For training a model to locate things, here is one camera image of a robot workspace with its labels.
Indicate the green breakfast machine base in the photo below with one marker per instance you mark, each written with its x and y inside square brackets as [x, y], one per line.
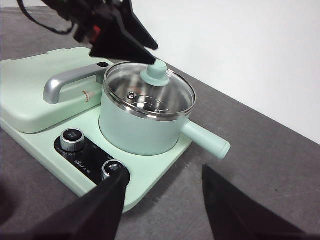
[82, 172]

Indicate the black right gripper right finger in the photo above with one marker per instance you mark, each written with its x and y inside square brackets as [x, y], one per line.
[237, 220]

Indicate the glass pot lid green knob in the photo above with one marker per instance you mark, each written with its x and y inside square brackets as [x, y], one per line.
[156, 72]

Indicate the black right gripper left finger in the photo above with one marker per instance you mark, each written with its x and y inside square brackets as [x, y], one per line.
[95, 212]

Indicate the silver control knob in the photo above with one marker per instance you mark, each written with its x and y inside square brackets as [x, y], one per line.
[111, 168]
[72, 138]

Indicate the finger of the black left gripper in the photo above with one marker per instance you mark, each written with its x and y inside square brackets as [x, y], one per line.
[120, 45]
[140, 27]

